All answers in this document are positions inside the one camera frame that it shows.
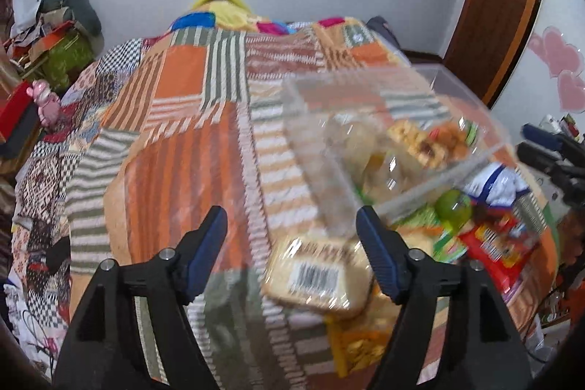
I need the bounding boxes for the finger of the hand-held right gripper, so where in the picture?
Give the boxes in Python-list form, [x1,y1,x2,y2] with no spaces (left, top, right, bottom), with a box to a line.
[516,142,585,207]
[522,122,585,155]

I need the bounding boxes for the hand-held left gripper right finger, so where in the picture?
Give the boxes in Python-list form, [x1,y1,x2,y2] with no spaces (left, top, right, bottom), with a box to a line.
[356,206,533,390]

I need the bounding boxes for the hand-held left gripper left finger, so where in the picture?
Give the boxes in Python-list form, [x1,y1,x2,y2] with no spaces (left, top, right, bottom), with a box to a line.
[52,206,228,390]

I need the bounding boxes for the bread packet with barcode label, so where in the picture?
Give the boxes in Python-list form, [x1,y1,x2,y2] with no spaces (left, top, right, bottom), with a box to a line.
[261,234,376,318]

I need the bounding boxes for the clear plastic storage container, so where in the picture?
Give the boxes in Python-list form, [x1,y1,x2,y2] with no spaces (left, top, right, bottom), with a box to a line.
[282,65,513,238]

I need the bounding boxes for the white and blue snack packet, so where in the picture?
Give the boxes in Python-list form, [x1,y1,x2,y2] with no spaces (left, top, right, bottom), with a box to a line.
[461,163,532,209]

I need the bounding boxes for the green snack packet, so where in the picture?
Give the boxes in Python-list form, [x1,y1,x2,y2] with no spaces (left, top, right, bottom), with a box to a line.
[397,206,468,265]

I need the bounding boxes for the green apple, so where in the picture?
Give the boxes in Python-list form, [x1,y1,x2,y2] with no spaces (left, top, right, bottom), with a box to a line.
[434,189,474,232]

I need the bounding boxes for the yellow snack packet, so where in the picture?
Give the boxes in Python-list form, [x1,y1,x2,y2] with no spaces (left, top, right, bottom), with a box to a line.
[325,301,399,378]

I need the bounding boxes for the red snack packet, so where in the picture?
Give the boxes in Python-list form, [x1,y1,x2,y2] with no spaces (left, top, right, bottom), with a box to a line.
[458,212,546,296]

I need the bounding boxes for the cookie packet in clear wrap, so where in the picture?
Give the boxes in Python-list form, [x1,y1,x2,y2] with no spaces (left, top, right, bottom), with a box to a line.
[388,119,472,171]

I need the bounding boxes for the patchwork striped blanket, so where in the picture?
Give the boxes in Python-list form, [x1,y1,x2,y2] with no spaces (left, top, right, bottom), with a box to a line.
[9,12,562,390]

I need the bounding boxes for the brown wooden door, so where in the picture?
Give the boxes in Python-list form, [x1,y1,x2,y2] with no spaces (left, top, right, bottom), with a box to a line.
[442,0,550,108]

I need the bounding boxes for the dark cloth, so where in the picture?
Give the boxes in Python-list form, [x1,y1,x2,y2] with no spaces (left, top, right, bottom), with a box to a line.
[366,16,404,50]

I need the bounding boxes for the pink toy figure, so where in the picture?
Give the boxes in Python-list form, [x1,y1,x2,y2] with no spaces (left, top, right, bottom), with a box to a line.
[28,79,61,128]

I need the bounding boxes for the blue pillow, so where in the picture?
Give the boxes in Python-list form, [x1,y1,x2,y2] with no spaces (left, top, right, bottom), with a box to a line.
[170,11,216,31]

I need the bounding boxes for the green patterned box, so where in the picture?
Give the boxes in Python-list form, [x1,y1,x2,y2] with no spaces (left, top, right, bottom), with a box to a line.
[22,27,95,95]

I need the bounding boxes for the yellow cloth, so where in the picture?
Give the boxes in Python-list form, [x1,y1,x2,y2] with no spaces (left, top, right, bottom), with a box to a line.
[189,0,256,27]

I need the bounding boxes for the grey bag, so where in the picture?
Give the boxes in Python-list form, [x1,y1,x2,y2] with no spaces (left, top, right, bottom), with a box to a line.
[37,0,104,40]

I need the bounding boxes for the pink heart wall stickers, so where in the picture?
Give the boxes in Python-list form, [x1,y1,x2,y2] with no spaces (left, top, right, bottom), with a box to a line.
[527,26,585,115]

